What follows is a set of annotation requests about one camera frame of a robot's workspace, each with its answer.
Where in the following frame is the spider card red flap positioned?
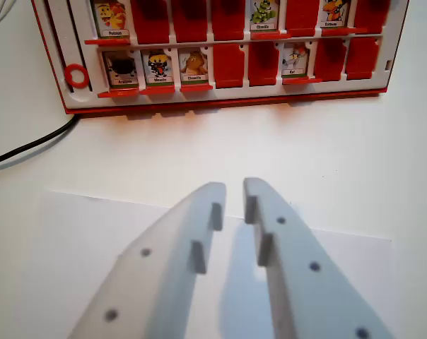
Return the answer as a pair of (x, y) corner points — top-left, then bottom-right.
(97, 89), (141, 99)

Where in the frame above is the red and white game board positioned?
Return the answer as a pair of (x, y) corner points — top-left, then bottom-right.
(31, 0), (411, 120)

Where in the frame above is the black cable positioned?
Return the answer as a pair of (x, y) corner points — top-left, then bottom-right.
(0, 114), (80, 170)

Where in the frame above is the white paper sheet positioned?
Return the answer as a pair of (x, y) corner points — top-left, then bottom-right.
(40, 189), (393, 339)

